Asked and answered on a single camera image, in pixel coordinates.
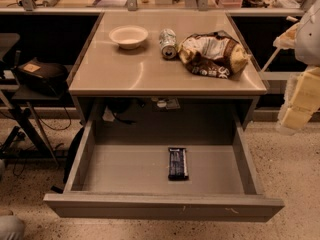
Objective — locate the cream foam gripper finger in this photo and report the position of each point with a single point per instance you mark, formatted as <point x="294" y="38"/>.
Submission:
<point x="287" y="39"/>
<point x="301" y="101"/>

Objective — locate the dark blue rxbar wrapper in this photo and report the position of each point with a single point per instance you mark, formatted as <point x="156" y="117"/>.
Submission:
<point x="178" y="169"/>

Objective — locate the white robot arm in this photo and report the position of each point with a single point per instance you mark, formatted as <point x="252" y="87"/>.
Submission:
<point x="307" y="39"/>

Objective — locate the open grey top drawer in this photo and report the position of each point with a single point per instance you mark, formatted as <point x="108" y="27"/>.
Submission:
<point x="121" y="168"/>

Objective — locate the grey counter cabinet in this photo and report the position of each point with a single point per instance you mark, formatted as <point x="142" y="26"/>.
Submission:
<point x="107" y="70"/>

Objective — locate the crumpled brown chip bag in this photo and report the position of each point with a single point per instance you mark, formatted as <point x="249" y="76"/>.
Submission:
<point x="214" y="54"/>

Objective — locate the green white soda can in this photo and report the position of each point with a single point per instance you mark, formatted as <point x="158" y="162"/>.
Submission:
<point x="168" y="43"/>

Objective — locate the white paper bowl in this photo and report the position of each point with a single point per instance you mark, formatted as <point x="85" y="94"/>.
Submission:
<point x="128" y="37"/>

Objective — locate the black bag with label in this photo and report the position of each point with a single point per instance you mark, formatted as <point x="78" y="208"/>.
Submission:
<point x="43" y="77"/>

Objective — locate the dark side table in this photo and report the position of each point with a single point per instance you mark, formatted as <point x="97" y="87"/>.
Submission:
<point x="25" y="94"/>

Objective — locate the tan shoe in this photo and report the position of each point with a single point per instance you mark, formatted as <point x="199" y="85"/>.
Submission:
<point x="11" y="227"/>

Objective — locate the white cane with handle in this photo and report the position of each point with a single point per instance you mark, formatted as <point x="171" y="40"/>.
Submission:
<point x="274" y="54"/>

